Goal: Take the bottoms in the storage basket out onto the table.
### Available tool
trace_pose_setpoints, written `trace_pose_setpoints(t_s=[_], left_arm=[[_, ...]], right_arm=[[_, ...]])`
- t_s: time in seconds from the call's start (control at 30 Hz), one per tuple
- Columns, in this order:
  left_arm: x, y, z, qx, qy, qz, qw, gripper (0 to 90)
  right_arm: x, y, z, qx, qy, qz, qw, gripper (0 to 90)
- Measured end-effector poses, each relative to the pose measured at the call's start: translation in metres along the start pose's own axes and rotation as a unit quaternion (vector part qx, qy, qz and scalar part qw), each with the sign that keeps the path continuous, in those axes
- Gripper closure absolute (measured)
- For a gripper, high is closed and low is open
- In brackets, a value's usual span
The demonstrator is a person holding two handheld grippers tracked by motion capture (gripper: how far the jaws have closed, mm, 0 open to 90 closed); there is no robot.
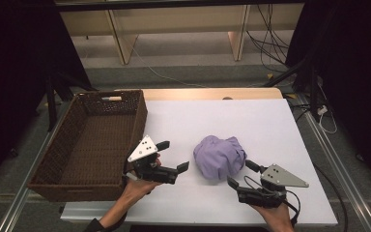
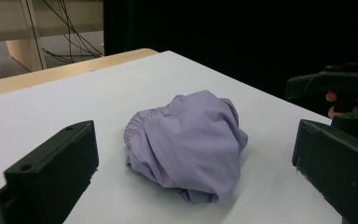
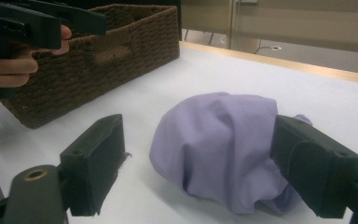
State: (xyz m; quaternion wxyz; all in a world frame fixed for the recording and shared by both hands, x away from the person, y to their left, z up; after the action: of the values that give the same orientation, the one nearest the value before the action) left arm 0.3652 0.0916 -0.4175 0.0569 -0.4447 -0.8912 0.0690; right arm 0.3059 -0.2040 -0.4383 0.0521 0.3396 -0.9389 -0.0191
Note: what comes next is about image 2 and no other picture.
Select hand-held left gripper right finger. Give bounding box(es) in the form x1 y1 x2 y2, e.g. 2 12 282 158
292 119 358 224

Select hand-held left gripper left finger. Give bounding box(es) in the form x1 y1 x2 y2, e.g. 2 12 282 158
0 120 100 224

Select purple shorts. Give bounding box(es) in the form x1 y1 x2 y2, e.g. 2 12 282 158
123 90 250 203

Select black curtain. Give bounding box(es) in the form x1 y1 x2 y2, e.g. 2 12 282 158
103 0 358 119

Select light wooden shelf unit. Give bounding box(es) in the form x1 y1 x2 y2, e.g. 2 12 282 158
0 0 104 73

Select bundle of black cables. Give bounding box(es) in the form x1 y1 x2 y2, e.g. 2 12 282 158
24 0 104 71

